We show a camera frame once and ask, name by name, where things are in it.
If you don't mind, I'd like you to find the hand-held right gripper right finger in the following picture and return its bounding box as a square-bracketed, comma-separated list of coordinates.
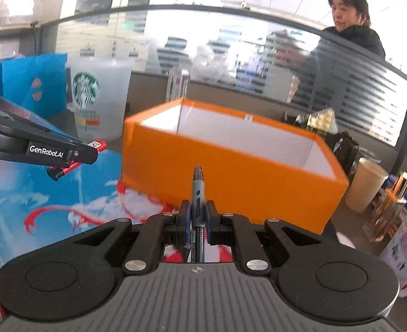
[205, 200, 321, 275]

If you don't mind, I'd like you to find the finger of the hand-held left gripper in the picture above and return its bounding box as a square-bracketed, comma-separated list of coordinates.
[66, 143, 99, 165]

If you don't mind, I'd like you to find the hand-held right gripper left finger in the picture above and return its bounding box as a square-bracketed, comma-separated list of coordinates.
[74, 198, 195, 276]

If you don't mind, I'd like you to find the red marker pen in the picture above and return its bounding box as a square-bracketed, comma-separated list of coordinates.
[47, 140, 106, 181]

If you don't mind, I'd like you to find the black gel pen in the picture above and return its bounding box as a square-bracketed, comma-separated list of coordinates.
[181, 164, 206, 264]

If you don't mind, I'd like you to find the orange cardboard box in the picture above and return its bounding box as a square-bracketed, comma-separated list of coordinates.
[122, 97, 350, 236]

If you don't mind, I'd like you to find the blue printed desk mat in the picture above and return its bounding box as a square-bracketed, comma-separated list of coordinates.
[0, 118, 232, 320]

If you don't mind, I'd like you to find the translucent plastic cup green logo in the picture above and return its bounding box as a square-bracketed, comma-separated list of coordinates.
[66, 58, 135, 142]

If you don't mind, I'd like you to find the blue paper bag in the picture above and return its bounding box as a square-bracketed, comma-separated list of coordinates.
[0, 53, 69, 119]

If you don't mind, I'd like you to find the clear acrylic box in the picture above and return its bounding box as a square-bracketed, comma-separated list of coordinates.
[166, 65, 191, 103]

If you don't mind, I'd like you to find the black mesh desk organizer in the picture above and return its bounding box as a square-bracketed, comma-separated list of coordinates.
[281, 110, 360, 178]

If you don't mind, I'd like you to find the pill blister pack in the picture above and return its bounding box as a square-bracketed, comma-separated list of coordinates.
[306, 107, 338, 133]

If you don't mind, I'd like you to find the beige paper cup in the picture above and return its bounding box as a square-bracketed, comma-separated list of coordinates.
[344, 157, 390, 214]

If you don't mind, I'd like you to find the gold perfume bottle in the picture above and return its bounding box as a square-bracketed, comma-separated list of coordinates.
[362, 171, 407, 243]

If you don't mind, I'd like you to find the frosted glass desk partition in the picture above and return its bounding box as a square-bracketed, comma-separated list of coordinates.
[34, 3, 407, 146]

